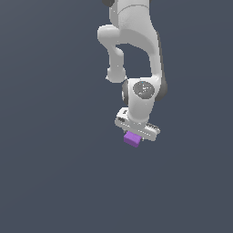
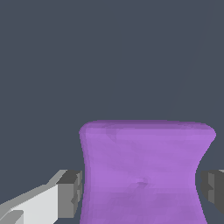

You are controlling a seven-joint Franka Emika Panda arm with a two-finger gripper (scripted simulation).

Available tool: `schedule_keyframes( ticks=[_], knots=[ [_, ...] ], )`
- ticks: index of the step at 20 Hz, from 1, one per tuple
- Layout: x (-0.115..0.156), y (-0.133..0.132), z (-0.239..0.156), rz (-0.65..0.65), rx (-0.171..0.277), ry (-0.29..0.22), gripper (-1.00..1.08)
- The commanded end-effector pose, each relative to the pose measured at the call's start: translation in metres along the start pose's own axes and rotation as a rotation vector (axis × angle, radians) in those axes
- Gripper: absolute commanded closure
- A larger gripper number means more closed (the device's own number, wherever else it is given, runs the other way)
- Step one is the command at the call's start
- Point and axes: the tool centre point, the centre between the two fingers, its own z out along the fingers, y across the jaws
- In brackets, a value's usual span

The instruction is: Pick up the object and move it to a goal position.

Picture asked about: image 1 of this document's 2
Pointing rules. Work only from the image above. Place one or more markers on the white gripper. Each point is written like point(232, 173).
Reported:
point(142, 129)

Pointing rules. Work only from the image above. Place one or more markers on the purple cube block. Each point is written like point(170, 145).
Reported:
point(131, 139)

